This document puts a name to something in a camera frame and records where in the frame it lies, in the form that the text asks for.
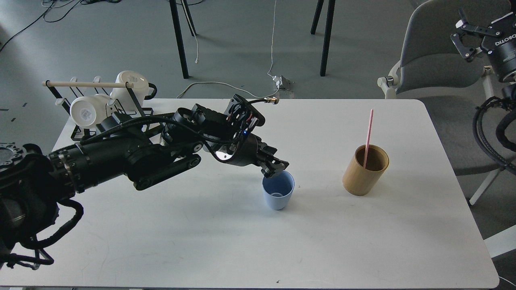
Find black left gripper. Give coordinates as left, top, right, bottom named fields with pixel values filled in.
left=215, top=133, right=289, bottom=178

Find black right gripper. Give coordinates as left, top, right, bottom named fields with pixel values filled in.
left=450, top=8, right=516, bottom=83

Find blue plastic cup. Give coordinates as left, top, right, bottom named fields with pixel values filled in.
left=262, top=171, right=295, bottom=210

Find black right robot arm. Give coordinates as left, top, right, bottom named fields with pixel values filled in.
left=450, top=8, right=516, bottom=174

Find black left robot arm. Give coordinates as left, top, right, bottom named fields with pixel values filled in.
left=0, top=94, right=289, bottom=270

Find grey office chair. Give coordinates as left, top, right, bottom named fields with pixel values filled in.
left=377, top=0, right=511, bottom=205

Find white power plug adapter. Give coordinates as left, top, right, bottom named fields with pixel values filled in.
left=272, top=75, right=292, bottom=92

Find bamboo cylinder holder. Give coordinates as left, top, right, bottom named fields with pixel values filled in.
left=342, top=145, right=389, bottom=196

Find black table leg right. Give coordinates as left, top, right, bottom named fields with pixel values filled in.
left=320, top=0, right=336, bottom=77

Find black thin leg right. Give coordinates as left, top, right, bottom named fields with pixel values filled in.
left=310, top=0, right=324, bottom=35

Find white mug upper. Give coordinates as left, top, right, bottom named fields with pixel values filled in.
left=110, top=70, right=157, bottom=112

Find white mug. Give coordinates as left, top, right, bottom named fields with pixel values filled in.
left=69, top=94, right=113, bottom=129
left=110, top=70, right=157, bottom=112

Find black thin table leg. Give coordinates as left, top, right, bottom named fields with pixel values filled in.
left=180, top=0, right=197, bottom=37

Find black table leg left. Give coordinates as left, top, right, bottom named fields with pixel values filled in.
left=169, top=0, right=189, bottom=79

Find white mug lower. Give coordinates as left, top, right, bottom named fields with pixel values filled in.
left=69, top=94, right=113, bottom=129

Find white hanging cable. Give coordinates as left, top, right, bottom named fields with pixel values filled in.
left=267, top=0, right=279, bottom=78

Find white floor cable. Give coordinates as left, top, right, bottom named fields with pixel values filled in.
left=176, top=81, right=279, bottom=99

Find black wire mug rack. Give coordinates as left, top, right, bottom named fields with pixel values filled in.
left=42, top=74, right=157, bottom=141

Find black floor cables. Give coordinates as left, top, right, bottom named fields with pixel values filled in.
left=0, top=0, right=121, bottom=52

